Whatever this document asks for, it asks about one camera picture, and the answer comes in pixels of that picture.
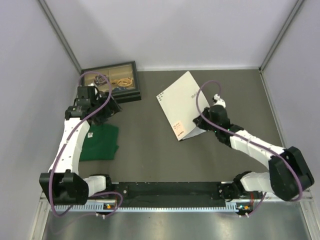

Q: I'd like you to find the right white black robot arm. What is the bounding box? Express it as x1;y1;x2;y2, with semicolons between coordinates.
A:
193;94;315;202

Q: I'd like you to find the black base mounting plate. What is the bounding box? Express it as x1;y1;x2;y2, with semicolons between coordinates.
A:
84;181;265;204

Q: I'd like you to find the green folded t-shirt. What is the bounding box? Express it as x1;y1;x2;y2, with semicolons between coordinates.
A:
79;123;119;162

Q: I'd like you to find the dark green glass-lid box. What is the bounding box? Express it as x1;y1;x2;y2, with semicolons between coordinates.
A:
81;61;142;104

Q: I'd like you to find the purple cable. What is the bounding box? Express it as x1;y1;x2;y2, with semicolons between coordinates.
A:
196;80;305;218
48;71;124;218

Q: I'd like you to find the white folder black inside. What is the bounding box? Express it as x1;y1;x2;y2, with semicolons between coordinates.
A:
156;71;205;141

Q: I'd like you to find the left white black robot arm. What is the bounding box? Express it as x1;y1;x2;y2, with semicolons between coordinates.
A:
39;85;121;206

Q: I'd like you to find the grey slotted cable duct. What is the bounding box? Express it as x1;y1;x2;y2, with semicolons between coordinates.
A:
69;202;252;213

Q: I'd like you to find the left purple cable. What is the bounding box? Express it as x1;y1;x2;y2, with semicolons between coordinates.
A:
48;71;124;218

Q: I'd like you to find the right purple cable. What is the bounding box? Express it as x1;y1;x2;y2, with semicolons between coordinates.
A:
196;80;305;218

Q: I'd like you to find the aluminium rail frame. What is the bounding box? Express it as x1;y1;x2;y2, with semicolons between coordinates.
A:
39;180;315;204

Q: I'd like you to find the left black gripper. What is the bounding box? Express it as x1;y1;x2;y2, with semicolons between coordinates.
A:
91;90;123;126

